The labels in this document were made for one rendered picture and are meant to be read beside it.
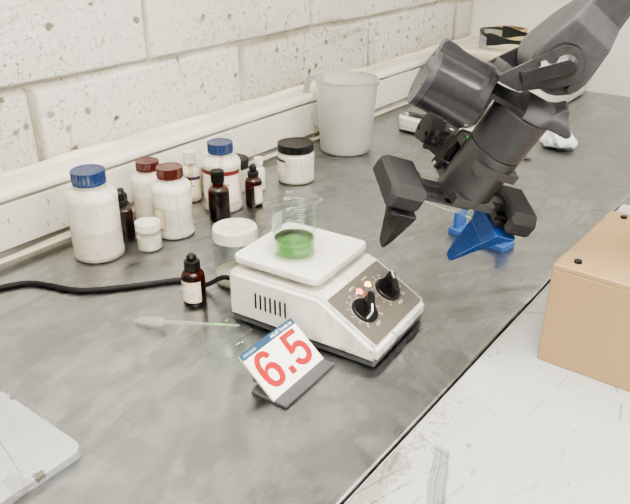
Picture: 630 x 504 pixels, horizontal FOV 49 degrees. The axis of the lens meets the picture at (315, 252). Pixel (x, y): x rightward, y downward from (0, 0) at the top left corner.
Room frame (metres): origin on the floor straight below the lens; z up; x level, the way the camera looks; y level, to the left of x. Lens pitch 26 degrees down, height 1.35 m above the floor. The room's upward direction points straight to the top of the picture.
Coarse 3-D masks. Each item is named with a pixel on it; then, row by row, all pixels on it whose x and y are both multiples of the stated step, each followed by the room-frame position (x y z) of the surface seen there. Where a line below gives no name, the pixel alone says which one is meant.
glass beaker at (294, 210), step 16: (272, 192) 0.73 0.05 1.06; (288, 192) 0.75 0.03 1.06; (304, 192) 0.75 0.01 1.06; (272, 208) 0.72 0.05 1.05; (288, 208) 0.70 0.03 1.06; (304, 208) 0.70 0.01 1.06; (272, 224) 0.72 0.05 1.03; (288, 224) 0.70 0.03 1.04; (304, 224) 0.70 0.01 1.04; (288, 240) 0.70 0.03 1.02; (304, 240) 0.70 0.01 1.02; (288, 256) 0.70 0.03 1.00; (304, 256) 0.70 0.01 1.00
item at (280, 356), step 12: (288, 336) 0.63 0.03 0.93; (300, 336) 0.64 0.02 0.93; (264, 348) 0.61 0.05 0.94; (276, 348) 0.61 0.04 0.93; (288, 348) 0.62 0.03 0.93; (300, 348) 0.63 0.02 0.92; (312, 348) 0.64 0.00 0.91; (252, 360) 0.59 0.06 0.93; (264, 360) 0.59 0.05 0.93; (276, 360) 0.60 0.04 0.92; (288, 360) 0.61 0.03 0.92; (300, 360) 0.62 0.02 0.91; (312, 360) 0.62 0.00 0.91; (264, 372) 0.58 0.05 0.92; (276, 372) 0.59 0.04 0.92; (288, 372) 0.60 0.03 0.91; (264, 384) 0.57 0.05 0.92; (276, 384) 0.58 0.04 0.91
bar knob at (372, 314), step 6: (366, 294) 0.67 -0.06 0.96; (372, 294) 0.67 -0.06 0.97; (354, 300) 0.67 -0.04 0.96; (360, 300) 0.67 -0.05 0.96; (366, 300) 0.66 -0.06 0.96; (372, 300) 0.66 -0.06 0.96; (354, 306) 0.66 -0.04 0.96; (360, 306) 0.66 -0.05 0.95; (366, 306) 0.65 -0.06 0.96; (372, 306) 0.65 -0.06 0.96; (354, 312) 0.65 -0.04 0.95; (360, 312) 0.65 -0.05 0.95; (366, 312) 0.65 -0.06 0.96; (372, 312) 0.64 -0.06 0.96; (360, 318) 0.65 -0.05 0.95; (366, 318) 0.64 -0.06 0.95; (372, 318) 0.65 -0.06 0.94
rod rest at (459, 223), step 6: (462, 210) 0.98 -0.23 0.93; (456, 216) 0.97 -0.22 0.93; (462, 216) 0.98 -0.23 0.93; (456, 222) 0.97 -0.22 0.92; (462, 222) 0.98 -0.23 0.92; (450, 228) 0.97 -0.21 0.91; (456, 228) 0.97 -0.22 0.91; (462, 228) 0.97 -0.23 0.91; (456, 234) 0.96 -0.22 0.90; (492, 246) 0.91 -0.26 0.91; (498, 246) 0.91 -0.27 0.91; (504, 246) 0.91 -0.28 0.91; (510, 246) 0.91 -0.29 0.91
